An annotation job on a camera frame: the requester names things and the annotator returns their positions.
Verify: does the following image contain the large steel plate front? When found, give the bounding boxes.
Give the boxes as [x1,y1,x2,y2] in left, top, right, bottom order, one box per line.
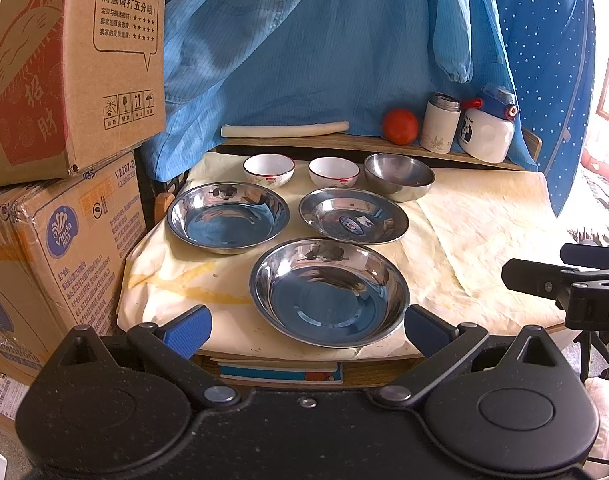
[249,237,410,349]

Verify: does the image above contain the large steel plate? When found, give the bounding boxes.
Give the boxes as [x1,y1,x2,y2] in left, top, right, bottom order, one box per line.
[249,237,410,349]
[166,181,290,255]

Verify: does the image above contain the small steel plate with sticker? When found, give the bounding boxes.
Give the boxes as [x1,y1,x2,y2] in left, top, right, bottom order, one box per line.
[299,188,410,245]

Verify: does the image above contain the steel bowl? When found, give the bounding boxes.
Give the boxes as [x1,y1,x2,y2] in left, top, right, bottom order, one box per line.
[363,153,436,203]

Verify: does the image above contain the white red-rimmed bowl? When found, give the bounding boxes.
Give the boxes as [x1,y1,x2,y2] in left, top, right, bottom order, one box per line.
[242,153,296,188]
[308,156,360,188]

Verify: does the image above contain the cream paper table cover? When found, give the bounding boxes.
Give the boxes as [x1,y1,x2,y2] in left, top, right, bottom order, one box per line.
[117,169,575,362]

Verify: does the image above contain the books under table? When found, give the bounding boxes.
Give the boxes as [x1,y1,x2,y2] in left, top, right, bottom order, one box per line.
[218,360,344,385]

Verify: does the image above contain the orange wooden chair knob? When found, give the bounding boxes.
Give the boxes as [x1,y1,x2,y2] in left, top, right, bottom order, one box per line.
[154,192,175,223]

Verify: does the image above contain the white blue water jug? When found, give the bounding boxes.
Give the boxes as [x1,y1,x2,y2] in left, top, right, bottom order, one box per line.
[457,84,518,164]

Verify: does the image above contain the lower cardboard box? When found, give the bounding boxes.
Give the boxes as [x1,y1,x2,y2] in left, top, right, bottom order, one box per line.
[0,153,146,382]

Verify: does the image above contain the cardboard box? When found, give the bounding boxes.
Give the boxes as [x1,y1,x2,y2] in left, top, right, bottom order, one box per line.
[0,0,166,186]
[0,153,146,382]

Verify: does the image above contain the white thermos cup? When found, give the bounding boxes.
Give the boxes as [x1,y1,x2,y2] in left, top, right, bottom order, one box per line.
[419,92,461,155]

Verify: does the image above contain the wooden cutting board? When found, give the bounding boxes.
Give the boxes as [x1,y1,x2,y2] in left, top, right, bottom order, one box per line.
[221,133,521,171]

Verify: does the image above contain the red tomato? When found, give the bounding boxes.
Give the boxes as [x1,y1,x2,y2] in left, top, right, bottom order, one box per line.
[382,108,419,145]

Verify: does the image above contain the white rolling pin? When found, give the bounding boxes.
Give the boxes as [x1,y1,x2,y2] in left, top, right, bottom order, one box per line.
[220,122,350,139]

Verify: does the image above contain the blue dotted fabric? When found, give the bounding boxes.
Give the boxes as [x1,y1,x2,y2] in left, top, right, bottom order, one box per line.
[495,0,595,214]

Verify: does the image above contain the upper cardboard box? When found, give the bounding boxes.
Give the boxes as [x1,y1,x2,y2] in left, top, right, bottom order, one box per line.
[0,0,166,186]

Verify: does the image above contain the blue hanging garment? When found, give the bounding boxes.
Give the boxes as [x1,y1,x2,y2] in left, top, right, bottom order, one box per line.
[142,0,514,182]

